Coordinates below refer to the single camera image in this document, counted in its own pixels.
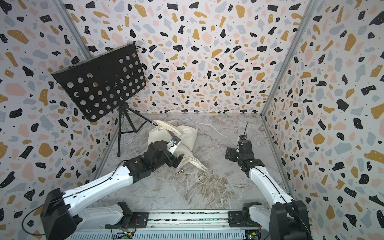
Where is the green circuit board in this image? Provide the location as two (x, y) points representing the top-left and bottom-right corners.
(245, 231), (261, 240)
(114, 230), (135, 240)

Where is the aluminium corner post left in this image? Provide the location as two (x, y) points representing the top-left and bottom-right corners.
(51, 0), (92, 60)

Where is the right green circuit board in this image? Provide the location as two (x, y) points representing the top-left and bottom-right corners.
(245, 231), (261, 240)

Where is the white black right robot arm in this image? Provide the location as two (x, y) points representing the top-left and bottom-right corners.
(225, 135), (313, 240)

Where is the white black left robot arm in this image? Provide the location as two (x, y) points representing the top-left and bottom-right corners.
(40, 137), (184, 240)

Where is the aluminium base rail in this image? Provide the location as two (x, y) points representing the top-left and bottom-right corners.
(68, 210), (271, 240)

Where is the aluminium corner post right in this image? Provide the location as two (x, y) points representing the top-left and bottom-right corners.
(261, 0), (320, 118)

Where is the black music stand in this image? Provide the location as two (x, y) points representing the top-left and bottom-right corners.
(50, 43), (154, 157)

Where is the cream cloth bag far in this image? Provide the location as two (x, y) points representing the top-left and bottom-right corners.
(148, 120), (198, 150)

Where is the left green circuit board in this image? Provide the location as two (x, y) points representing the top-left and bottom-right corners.
(114, 230), (135, 240)

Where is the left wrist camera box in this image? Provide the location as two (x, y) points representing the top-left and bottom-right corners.
(170, 137), (181, 148)

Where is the cream drawstring soil bag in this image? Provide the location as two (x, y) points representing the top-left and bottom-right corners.
(147, 125), (208, 172)

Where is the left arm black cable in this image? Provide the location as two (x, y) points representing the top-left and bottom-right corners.
(21, 160), (130, 236)

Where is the aluminium corner post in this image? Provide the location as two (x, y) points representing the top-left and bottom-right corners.
(261, 0), (320, 118)
(51, 0), (92, 60)

